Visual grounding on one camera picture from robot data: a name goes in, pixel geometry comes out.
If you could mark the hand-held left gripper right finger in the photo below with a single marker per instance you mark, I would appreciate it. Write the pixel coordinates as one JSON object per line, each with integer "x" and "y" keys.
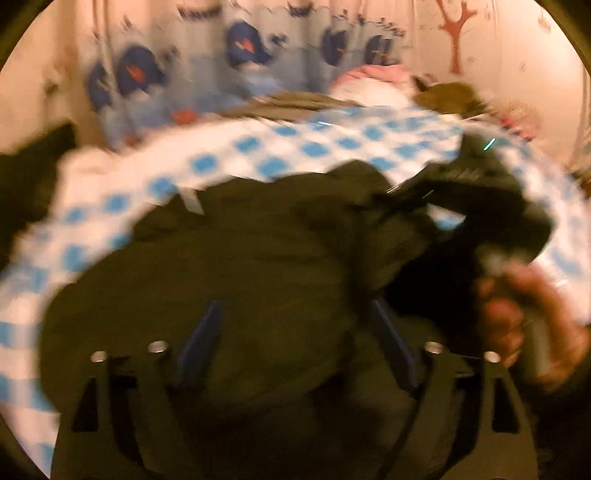
{"x": 392, "y": 341}

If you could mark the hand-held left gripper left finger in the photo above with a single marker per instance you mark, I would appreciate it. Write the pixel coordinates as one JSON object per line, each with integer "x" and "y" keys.
{"x": 201, "y": 333}

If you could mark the dark olive jacket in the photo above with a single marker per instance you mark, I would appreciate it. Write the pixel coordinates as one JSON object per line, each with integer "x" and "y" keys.
{"x": 254, "y": 258}

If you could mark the person's right hand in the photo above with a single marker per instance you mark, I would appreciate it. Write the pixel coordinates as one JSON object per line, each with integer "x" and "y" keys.
{"x": 554, "y": 332}

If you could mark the olive brown cloth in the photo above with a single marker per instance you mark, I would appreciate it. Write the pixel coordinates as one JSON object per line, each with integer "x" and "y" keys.
{"x": 448, "y": 94}

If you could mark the pink cloth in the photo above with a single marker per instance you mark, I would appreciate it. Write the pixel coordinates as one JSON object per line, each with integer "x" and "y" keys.
{"x": 374, "y": 76}

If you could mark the blue white checkered blanket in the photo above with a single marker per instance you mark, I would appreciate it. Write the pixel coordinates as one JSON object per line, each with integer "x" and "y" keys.
{"x": 138, "y": 184}

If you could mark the dark cloth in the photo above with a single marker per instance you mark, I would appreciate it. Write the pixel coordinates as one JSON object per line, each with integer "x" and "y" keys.
{"x": 32, "y": 161}

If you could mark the whale print curtain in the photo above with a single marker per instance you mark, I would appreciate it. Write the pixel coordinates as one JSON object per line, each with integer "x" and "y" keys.
{"x": 207, "y": 69}

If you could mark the red tree wall sticker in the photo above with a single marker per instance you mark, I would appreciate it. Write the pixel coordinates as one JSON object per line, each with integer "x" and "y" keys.
{"x": 455, "y": 32}

